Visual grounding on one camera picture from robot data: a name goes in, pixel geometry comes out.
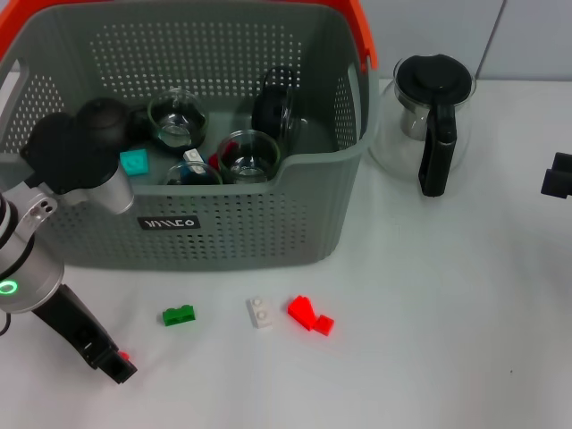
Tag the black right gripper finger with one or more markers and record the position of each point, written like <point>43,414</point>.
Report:
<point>556,181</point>
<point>564,158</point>

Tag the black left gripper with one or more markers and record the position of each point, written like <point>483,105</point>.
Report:
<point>67,317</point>

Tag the small red brick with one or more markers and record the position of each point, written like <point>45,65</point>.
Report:
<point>126,355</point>
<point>324,325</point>

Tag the green brick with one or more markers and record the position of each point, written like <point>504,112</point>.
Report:
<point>179,315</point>

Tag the red sloped brick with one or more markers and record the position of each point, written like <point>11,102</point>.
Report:
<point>301,309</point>

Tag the glass teacup with black holder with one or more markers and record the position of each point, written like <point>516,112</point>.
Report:
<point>179,129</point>
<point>192,175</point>
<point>248,166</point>
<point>272,111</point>

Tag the teal square plate brick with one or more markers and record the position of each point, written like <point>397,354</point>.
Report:
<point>134,162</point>

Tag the dark red long brick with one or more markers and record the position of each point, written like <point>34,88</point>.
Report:
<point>230,147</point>

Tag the grey perforated storage bin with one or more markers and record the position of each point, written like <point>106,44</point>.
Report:
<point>268,223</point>

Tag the glass pot with black lid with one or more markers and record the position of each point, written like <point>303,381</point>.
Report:
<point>440,129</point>

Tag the white two-stud brick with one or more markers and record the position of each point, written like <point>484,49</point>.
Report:
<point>260,313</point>

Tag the dark clay teapot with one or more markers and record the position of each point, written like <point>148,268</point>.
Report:
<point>103,120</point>

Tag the left wrist camera housing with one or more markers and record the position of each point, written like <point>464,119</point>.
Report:
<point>67,156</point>

